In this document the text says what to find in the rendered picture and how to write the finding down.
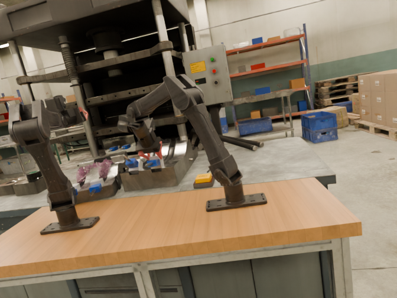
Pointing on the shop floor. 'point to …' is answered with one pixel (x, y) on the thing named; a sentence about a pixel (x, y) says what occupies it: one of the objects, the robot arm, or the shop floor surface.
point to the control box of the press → (210, 78)
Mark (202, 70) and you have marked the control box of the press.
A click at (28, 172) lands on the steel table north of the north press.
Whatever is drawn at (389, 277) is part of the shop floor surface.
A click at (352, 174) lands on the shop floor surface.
